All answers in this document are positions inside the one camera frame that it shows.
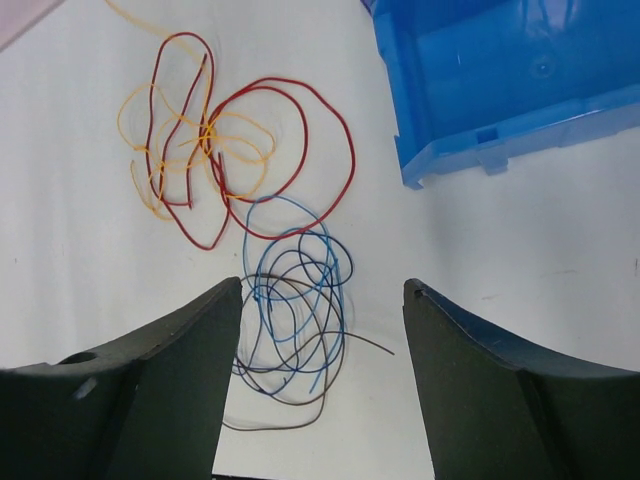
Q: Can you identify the brown cable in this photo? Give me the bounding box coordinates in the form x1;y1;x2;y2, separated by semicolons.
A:
222;273;396;432

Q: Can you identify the near blue bin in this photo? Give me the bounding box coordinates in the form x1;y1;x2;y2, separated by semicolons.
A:
366;0;639;189

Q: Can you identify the red cable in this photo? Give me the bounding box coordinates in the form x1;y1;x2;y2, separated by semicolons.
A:
145;32;356;250

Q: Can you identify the dark blue cable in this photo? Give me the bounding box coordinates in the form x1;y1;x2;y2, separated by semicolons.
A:
232;232;354;396

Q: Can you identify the orange cable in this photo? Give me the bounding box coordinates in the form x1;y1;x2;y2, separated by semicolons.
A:
104;0;277;221

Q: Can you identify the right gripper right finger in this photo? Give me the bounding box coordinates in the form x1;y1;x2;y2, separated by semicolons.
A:
403;279;639;479

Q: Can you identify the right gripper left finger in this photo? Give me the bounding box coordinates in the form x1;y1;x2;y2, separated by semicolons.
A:
1;277;242;479

